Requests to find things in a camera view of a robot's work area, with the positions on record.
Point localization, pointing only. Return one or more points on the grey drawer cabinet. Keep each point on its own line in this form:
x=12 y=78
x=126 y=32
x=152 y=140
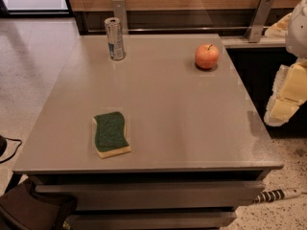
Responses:
x=199 y=149

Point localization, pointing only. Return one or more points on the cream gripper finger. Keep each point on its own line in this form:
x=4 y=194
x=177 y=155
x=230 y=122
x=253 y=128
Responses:
x=289 y=93
x=278 y=29

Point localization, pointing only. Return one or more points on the green yellow sponge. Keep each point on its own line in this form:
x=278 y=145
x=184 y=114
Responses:
x=110 y=134

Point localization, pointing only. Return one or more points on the silver blue drink can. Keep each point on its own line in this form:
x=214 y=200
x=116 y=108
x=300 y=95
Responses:
x=115 y=38

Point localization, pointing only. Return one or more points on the metal rail on wall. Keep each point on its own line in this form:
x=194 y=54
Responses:
x=197 y=30

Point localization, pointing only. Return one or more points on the right metal bracket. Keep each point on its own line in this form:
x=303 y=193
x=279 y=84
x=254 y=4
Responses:
x=255 y=29

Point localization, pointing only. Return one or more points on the red yellow apple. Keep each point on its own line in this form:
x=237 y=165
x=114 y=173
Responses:
x=206 y=56

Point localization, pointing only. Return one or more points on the metal bracket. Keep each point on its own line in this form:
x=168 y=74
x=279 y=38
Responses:
x=119 y=11
x=255 y=29

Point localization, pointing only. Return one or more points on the dark brown bag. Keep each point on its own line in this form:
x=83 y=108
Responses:
x=22 y=208

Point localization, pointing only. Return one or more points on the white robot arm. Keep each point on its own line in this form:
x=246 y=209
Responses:
x=296 y=34

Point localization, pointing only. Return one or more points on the left metal bracket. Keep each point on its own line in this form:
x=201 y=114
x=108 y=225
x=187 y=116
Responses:
x=119 y=11

